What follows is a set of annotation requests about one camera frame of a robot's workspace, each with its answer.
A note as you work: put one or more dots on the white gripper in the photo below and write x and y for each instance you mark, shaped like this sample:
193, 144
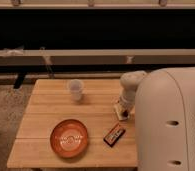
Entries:
130, 82

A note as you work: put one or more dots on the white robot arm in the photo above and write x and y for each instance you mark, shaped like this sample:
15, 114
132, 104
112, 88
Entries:
164, 104

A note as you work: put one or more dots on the black orange eraser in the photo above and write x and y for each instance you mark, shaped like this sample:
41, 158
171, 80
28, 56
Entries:
114, 134

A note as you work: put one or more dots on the clear plastic cup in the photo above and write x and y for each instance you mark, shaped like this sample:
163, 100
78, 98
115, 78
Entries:
75, 87

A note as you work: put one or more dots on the orange bowl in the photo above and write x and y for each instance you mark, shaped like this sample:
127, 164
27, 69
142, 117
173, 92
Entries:
69, 138

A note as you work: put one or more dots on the wooden rail beam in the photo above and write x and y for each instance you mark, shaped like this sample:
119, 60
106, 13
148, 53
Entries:
96, 57

